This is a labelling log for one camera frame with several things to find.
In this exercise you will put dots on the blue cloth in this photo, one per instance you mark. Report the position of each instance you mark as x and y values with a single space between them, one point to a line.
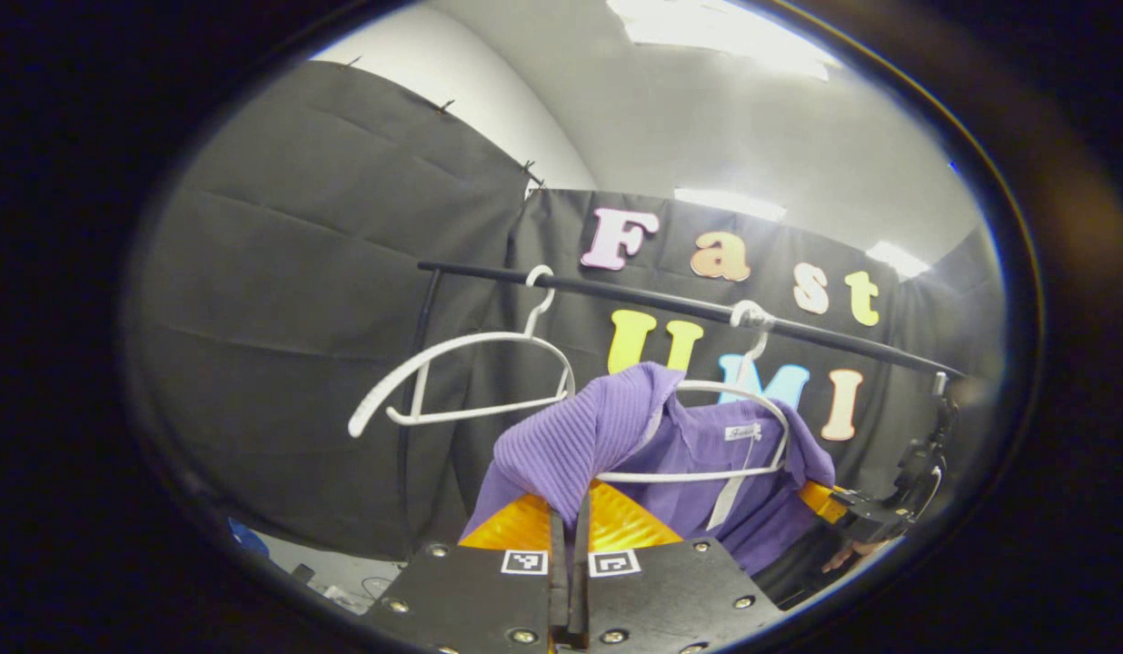
250 538

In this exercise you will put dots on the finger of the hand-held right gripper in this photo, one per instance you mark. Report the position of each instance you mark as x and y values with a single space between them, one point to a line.
820 500

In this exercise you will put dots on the small ceiling light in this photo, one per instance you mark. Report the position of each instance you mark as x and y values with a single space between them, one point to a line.
898 260

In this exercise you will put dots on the purple knit cardigan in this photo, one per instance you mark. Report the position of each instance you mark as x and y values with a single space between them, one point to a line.
571 436

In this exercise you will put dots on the white plastic clothes hanger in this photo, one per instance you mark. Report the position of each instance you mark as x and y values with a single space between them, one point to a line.
525 334
689 475

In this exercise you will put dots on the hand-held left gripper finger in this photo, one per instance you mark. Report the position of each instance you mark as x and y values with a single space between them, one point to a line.
559 590
581 590

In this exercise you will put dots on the large ceiling light panel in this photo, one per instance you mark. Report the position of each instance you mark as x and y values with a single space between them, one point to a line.
725 36

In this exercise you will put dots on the dark flat bar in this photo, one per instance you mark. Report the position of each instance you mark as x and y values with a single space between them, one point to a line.
303 573

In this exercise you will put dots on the black metal clothes rack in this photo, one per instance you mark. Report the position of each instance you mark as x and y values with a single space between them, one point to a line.
643 297

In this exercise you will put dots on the black backdrop cloth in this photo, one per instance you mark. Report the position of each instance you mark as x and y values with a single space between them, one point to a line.
298 318

